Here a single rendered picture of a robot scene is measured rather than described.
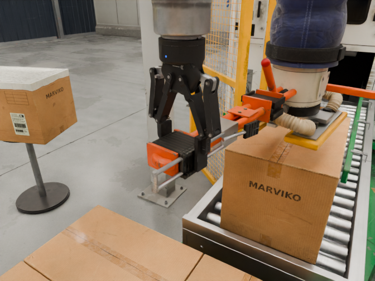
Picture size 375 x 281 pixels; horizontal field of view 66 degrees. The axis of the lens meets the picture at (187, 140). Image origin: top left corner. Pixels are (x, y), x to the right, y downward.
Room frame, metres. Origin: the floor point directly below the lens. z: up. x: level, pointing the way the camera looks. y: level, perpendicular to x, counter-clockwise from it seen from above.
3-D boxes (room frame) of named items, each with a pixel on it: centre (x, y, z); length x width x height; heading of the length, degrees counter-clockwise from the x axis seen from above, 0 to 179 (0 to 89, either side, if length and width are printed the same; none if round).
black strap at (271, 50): (0.94, -0.37, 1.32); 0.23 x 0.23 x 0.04
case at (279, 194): (1.14, -0.47, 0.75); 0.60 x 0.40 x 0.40; 150
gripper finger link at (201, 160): (0.46, -0.02, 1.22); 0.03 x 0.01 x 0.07; 140
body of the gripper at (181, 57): (0.49, 0.01, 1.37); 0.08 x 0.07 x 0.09; 50
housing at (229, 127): (0.59, -0.07, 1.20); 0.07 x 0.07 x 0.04; 51
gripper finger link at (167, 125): (0.51, 0.04, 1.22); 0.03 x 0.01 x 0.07; 140
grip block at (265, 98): (0.75, -0.21, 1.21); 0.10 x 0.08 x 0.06; 51
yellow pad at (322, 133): (0.89, -0.44, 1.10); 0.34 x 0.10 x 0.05; 141
